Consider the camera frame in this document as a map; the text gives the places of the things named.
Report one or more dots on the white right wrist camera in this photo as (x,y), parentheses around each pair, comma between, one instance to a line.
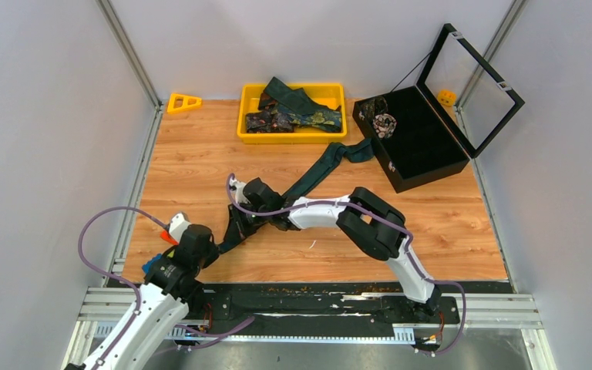
(237,187)

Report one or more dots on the black gift box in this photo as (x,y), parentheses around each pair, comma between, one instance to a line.
(432,141)

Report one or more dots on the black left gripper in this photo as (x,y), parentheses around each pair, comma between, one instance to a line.
(213,254)

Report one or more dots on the aluminium rail frame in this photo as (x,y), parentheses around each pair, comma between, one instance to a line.
(498,329)

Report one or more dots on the dark green tie in bin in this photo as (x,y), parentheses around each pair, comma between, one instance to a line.
(277,93)

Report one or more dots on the orange toy piece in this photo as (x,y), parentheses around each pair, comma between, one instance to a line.
(165,235)

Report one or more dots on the rolled floral tie in box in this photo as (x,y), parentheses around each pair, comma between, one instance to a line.
(384,125)

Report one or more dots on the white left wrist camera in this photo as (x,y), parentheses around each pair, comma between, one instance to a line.
(177,225)

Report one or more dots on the rolled dark tie in box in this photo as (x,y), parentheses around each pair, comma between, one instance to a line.
(373,109)

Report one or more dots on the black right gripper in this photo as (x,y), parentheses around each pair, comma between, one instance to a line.
(237,229)

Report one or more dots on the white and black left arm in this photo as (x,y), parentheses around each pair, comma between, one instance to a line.
(169,292)

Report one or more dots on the yellow round toy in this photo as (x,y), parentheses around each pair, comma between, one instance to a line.
(446,97)

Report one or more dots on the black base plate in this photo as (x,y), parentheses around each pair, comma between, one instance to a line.
(316,309)

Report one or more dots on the blue floral tie in bin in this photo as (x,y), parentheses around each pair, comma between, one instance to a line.
(325,119)

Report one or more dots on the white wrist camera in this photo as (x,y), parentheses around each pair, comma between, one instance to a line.
(177,225)
(237,187)

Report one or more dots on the dark green tie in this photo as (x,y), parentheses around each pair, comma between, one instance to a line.
(326,164)
(277,93)

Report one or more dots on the yellow triangle toy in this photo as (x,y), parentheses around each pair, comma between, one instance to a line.
(181,103)

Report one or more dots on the dark patterned tie in bin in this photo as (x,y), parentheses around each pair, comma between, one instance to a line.
(268,122)

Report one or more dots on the yellow plastic bin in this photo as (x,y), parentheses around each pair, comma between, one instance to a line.
(330,94)

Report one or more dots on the colourful toy brick block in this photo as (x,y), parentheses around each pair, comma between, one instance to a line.
(152,265)

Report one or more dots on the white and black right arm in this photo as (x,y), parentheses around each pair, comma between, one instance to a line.
(374,226)

